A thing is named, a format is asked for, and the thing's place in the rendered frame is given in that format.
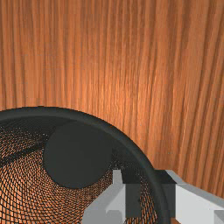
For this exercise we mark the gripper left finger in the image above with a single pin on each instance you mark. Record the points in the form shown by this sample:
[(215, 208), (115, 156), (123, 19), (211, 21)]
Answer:
[(112, 205)]

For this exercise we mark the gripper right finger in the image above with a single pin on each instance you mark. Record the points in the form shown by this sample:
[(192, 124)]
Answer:
[(198, 208)]

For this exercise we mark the dark mesh basket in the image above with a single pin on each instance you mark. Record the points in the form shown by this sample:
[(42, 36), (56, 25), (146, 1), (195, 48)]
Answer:
[(77, 154)]

